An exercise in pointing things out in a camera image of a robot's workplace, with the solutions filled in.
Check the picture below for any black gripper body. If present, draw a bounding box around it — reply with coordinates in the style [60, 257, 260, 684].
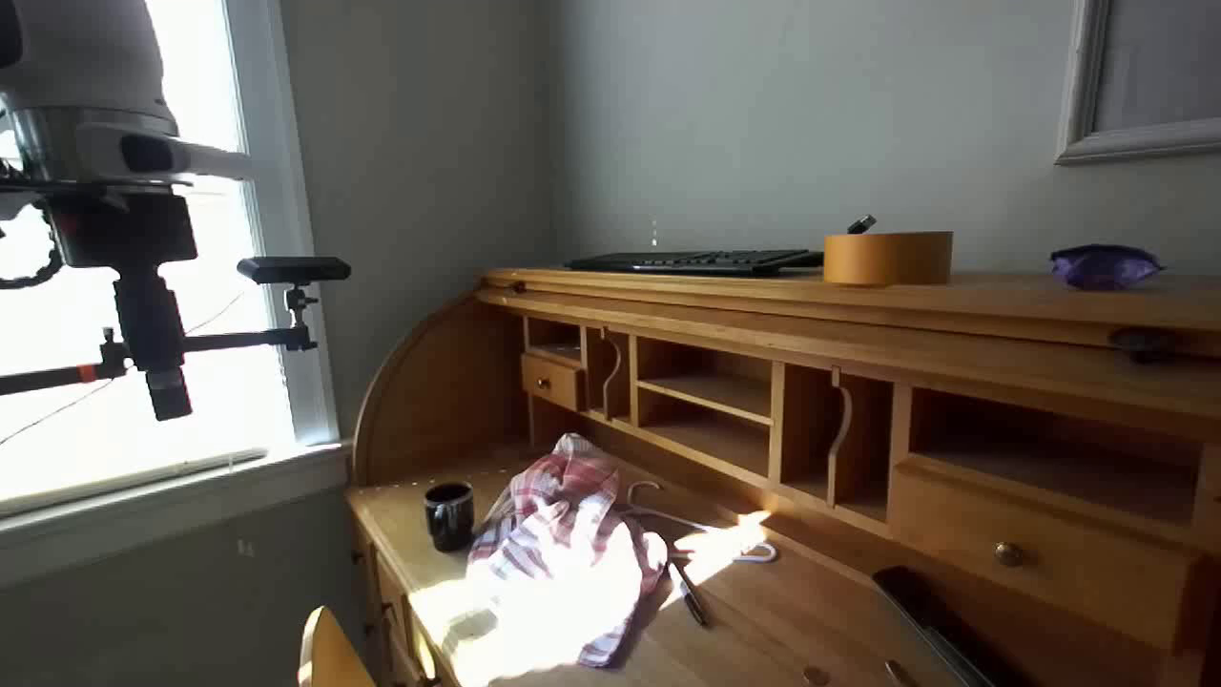
[51, 196, 198, 419]

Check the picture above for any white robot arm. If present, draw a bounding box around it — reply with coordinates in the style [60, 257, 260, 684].
[0, 0, 247, 419]

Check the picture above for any black mug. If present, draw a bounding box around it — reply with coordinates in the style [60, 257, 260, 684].
[425, 480, 474, 554]

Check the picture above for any wooden chair back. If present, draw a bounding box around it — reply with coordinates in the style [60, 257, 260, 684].
[299, 607, 379, 687]

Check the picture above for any red white checkered cloth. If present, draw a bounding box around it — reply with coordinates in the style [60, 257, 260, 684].
[465, 430, 668, 670]

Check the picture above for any black keyboard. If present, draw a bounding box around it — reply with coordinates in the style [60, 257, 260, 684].
[564, 250, 823, 276]

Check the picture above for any white loop hook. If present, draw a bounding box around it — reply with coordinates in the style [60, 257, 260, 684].
[738, 542, 780, 567]

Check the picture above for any round orange wooden box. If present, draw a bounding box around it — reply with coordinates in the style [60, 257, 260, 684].
[823, 234, 956, 287]

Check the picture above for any wooden roll-top desk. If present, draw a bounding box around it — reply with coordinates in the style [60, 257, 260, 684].
[350, 269, 1221, 687]

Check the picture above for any purple glass dish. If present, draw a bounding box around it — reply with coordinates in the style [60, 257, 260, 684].
[1051, 243, 1164, 289]

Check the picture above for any white framed picture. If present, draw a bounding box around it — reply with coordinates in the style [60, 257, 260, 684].
[1059, 0, 1221, 163]

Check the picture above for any black camera on stand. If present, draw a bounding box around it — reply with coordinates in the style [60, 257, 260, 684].
[0, 257, 350, 395]

